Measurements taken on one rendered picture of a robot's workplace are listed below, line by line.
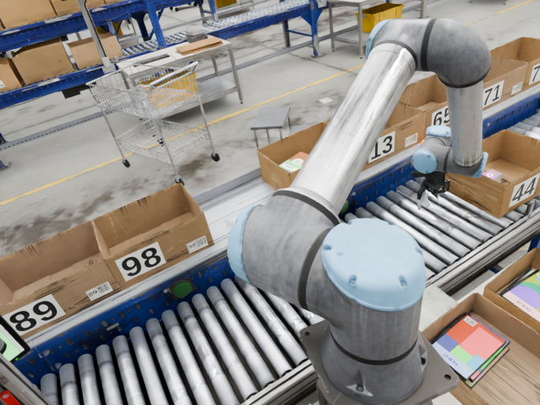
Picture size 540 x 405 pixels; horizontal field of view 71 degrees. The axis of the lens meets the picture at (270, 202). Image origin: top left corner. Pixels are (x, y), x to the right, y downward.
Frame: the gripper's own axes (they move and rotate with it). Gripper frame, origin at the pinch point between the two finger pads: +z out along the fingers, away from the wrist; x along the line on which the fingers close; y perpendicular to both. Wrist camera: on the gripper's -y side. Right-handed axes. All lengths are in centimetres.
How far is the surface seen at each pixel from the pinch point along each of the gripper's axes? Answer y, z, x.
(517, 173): 8, 5, 50
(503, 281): 45.0, 1.1, -13.7
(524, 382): 69, 4, -38
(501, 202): 21.5, -3.0, 17.8
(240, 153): -245, 80, 9
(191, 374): 9, 5, -118
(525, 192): 22.4, -1.5, 32.3
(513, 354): 62, 4, -33
